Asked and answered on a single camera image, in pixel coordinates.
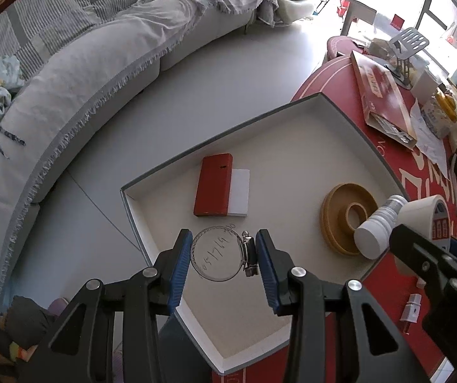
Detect white table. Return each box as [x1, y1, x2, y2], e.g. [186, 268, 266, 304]
[340, 0, 377, 36]

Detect white plug adapter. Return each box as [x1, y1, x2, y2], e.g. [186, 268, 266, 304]
[400, 293, 422, 325]

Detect white tape roll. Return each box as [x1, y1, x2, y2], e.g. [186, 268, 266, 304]
[394, 195, 451, 276]

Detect metal hose clamp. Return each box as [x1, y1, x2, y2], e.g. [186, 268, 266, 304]
[190, 225, 260, 282]

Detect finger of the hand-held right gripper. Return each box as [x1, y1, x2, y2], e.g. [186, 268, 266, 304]
[389, 223, 457, 289]

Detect round patterned tin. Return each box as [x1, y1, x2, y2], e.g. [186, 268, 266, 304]
[420, 90, 457, 138]

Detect metal spatula in stand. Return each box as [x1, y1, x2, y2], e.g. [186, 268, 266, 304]
[388, 27, 430, 86]

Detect dark cloth pile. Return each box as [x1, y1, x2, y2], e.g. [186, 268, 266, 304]
[0, 295, 70, 383]

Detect red flat box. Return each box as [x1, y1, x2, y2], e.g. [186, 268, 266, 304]
[350, 50, 418, 150]

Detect grey shallow cardboard tray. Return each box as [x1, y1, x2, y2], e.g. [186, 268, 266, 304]
[121, 93, 410, 376]

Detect white carton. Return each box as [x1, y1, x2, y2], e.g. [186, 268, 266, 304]
[414, 68, 438, 102]

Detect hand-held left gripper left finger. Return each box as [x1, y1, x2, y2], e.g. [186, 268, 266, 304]
[31, 229, 193, 383]

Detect white small box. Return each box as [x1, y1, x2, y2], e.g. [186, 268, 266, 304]
[228, 169, 251, 218]

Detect white paper sheets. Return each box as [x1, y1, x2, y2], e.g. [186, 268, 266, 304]
[409, 100, 448, 176]

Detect grey striped sofa throw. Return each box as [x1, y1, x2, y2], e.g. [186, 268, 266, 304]
[0, 0, 165, 84]

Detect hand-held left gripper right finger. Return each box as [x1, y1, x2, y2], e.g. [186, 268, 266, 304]
[255, 229, 428, 383]

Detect large white bottle blue label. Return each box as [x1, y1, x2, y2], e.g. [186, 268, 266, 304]
[354, 195, 408, 260]

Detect red small box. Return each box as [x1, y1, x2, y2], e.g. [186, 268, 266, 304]
[194, 154, 234, 218]

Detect person's jeans leg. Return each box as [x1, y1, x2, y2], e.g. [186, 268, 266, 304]
[158, 315, 217, 383]

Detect brown ring-shaped holder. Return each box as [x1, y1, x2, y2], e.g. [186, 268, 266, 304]
[321, 183, 377, 257]

